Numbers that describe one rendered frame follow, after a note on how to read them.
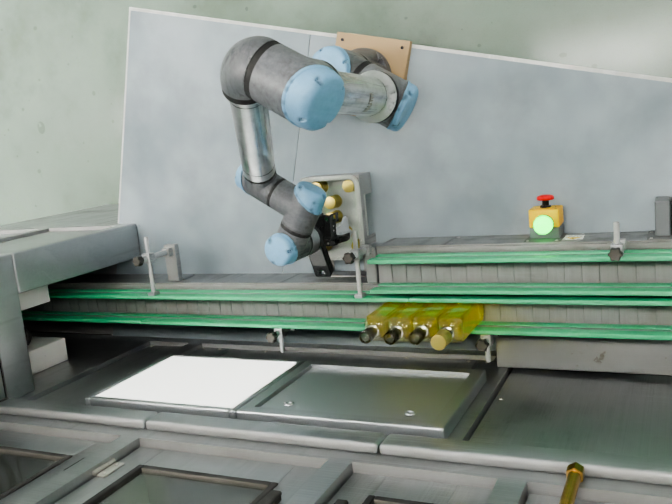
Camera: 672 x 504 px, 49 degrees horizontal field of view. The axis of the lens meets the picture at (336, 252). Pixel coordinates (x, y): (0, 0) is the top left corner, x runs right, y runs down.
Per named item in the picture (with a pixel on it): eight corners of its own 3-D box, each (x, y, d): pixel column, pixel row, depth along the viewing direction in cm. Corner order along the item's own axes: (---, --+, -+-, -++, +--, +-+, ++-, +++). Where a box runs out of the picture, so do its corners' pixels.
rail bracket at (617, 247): (610, 249, 165) (604, 261, 153) (609, 216, 163) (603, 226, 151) (630, 249, 163) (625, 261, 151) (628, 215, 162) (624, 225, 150)
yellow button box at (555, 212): (535, 233, 183) (529, 238, 177) (533, 203, 182) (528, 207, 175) (564, 232, 180) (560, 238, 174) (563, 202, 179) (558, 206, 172)
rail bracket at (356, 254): (365, 290, 191) (346, 302, 180) (359, 225, 188) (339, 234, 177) (376, 290, 190) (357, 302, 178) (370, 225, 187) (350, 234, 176)
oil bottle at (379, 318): (394, 317, 189) (362, 342, 170) (393, 295, 188) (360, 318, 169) (415, 318, 187) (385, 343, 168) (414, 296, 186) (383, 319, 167)
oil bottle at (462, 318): (461, 318, 182) (435, 345, 163) (460, 296, 181) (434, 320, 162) (484, 319, 180) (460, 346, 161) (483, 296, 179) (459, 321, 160)
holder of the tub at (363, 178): (323, 272, 210) (310, 278, 204) (313, 175, 206) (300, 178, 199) (379, 272, 203) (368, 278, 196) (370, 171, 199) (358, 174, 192)
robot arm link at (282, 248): (298, 242, 165) (284, 274, 168) (319, 234, 175) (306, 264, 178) (269, 225, 167) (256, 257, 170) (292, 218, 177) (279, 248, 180)
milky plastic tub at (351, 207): (319, 254, 209) (305, 260, 201) (311, 175, 205) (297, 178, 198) (377, 253, 202) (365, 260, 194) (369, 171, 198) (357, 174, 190)
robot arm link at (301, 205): (279, 173, 166) (261, 216, 170) (319, 198, 162) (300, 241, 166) (296, 171, 173) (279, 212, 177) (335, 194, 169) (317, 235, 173)
